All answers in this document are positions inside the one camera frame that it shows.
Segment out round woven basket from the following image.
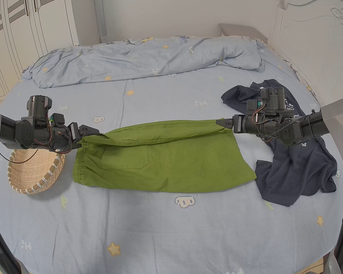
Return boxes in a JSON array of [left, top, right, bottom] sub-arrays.
[[7, 149, 66, 196]]

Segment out white vertical pipe cover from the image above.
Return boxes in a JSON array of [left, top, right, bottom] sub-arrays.
[[93, 0, 107, 43]]

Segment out green shorts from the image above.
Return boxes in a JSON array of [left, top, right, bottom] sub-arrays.
[[72, 119, 257, 193]]

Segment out pale blue quilt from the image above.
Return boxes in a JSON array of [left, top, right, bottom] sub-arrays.
[[21, 35, 266, 88]]

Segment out grey bedside table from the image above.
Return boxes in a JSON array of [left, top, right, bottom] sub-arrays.
[[219, 23, 268, 43]]

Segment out dark blue printed T-shirt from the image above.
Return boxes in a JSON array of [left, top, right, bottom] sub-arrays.
[[221, 79, 338, 208]]

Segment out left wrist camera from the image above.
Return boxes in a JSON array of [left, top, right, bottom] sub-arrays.
[[49, 113, 66, 128]]

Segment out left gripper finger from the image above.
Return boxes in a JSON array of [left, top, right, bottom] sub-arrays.
[[79, 125, 100, 138]]

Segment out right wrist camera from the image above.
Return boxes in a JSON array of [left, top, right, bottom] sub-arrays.
[[247, 99, 262, 115]]

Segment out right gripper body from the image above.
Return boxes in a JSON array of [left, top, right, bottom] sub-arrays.
[[232, 113, 287, 139]]

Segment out bed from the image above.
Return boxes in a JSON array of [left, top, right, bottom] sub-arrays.
[[0, 0, 343, 274]]

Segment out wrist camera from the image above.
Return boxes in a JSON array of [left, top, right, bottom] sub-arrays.
[[49, 113, 66, 128], [247, 99, 262, 115]]

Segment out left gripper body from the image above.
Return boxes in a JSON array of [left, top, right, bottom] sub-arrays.
[[31, 122, 82, 154]]

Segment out white wardrobe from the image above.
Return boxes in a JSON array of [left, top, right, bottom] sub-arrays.
[[0, 0, 80, 101]]

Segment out black cable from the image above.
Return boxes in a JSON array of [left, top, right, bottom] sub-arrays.
[[0, 139, 40, 165]]

